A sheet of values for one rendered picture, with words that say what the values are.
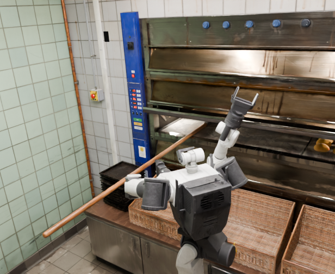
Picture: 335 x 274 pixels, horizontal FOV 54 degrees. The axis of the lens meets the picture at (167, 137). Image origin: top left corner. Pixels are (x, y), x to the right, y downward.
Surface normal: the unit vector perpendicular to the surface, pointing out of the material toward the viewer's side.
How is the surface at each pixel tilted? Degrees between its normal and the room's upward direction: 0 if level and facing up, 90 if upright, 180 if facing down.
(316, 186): 72
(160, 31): 90
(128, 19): 90
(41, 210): 90
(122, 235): 90
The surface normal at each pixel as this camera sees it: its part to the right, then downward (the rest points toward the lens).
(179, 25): -0.55, 0.33
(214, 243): 0.55, -0.55
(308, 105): -0.53, 0.00
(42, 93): 0.83, 0.16
